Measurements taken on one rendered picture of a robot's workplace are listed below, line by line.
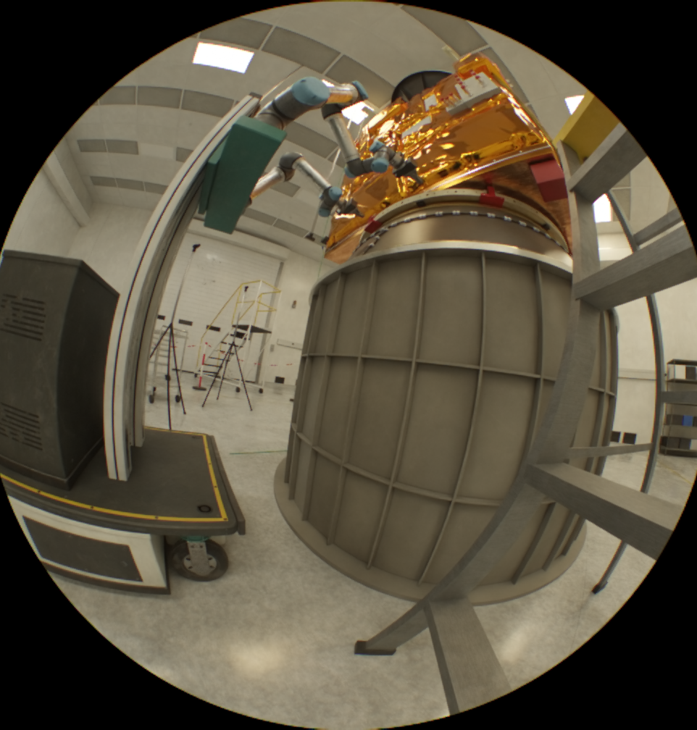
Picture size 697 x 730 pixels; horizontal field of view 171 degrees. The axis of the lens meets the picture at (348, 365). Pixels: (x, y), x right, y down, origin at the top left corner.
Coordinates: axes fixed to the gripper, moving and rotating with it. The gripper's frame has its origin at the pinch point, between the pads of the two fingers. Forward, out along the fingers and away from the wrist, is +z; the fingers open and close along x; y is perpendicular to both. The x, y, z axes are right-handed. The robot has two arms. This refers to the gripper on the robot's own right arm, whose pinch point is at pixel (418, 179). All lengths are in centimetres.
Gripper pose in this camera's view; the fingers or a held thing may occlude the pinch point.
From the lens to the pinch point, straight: 139.2
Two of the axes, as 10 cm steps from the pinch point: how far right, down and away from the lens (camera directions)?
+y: -1.6, 9.9, -0.6
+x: 5.7, 0.4, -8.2
